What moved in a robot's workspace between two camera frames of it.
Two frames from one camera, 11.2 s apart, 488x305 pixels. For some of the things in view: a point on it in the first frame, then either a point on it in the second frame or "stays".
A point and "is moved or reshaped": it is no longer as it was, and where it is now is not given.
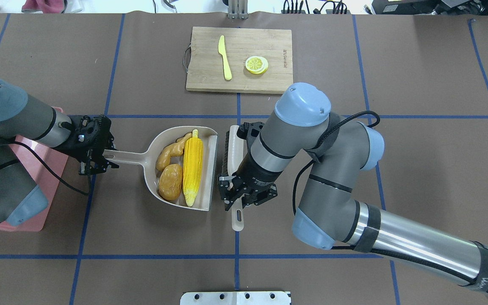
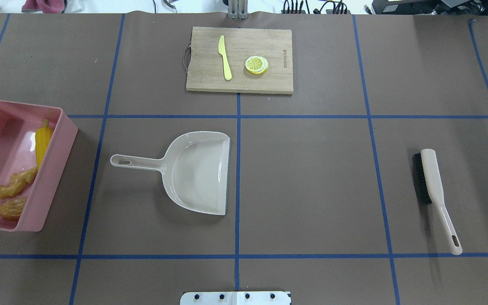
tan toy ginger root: (174, 150) is moved or reshaped
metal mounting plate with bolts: (262, 298) stays
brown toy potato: (170, 181) is moved or reshaped
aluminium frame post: (237, 9) stays
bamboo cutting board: (246, 60) stays
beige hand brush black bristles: (232, 165) → (429, 190)
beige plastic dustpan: (166, 137) → (195, 169)
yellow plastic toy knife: (222, 50) stays
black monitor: (449, 7) stays
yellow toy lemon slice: (256, 65) stays
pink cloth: (45, 6) stays
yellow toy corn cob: (192, 167) is moved or reshaped
